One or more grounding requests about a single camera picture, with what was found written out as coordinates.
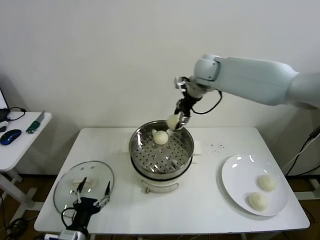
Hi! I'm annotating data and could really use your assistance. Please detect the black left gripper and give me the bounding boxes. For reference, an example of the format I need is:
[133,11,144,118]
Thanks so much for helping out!
[70,176,112,234]

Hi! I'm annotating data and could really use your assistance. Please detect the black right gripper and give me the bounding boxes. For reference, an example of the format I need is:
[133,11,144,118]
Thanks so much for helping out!
[174,95,201,131]

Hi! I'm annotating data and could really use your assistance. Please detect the white steamed baozi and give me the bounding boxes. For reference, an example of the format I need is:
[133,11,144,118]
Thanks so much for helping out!
[166,114,181,130]
[247,191,270,214]
[256,174,277,193]
[152,129,169,146]

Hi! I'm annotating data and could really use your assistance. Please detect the glass lid with white handle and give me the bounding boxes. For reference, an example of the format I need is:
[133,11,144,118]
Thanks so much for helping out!
[53,161,115,216]

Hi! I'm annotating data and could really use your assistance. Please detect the stainless steel steamer basket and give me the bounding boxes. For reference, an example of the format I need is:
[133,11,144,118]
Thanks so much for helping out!
[121,120,202,180]

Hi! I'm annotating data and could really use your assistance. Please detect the white electric cooker base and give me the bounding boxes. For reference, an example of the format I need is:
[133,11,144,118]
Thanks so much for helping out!
[129,149,200,195]

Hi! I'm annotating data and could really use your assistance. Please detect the white side table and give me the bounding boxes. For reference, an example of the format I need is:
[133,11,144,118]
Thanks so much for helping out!
[0,111,53,222]

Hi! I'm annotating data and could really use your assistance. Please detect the white oval plate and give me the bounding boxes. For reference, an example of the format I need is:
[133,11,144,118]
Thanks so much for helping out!
[221,154,289,217]

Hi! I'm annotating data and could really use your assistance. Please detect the blue computer mouse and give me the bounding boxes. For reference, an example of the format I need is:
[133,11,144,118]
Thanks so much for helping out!
[0,129,22,146]

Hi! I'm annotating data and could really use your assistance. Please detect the black laptop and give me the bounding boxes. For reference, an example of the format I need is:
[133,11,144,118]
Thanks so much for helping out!
[0,88,10,123]

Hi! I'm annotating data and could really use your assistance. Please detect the white stand base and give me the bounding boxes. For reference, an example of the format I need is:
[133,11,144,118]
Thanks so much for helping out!
[308,178,320,194]

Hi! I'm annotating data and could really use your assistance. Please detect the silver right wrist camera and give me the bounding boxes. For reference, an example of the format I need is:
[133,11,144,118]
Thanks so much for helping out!
[174,75,191,89]

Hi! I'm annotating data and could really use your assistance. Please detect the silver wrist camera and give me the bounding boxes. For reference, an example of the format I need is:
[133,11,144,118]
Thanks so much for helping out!
[174,75,191,89]
[43,230,85,240]

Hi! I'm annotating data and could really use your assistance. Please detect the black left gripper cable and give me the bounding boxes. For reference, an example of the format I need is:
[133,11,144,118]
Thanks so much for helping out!
[61,206,77,227]

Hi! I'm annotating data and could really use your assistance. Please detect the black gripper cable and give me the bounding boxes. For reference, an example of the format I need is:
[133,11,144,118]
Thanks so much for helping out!
[191,89,223,115]
[61,206,77,227]

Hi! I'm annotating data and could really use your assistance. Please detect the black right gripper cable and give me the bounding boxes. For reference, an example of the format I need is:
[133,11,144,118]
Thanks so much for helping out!
[191,89,223,115]

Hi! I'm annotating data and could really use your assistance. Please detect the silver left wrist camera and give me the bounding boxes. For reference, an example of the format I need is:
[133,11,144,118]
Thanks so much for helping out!
[43,230,85,240]

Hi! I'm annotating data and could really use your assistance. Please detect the black floor cables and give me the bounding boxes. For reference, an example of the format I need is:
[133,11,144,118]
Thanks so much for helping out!
[0,192,29,236]

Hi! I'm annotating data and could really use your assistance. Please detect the green handled knife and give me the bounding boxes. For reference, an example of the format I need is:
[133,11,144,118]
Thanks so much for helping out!
[25,110,46,135]

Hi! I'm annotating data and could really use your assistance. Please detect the black cable on side table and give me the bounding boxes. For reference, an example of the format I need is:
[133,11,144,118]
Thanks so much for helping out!
[6,107,27,123]

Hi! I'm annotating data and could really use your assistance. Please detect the white hanging cable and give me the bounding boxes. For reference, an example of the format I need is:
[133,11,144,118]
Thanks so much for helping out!
[281,146,308,172]

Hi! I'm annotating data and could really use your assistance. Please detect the black cable with plug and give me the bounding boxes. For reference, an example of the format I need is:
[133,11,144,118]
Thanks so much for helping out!
[284,124,320,176]

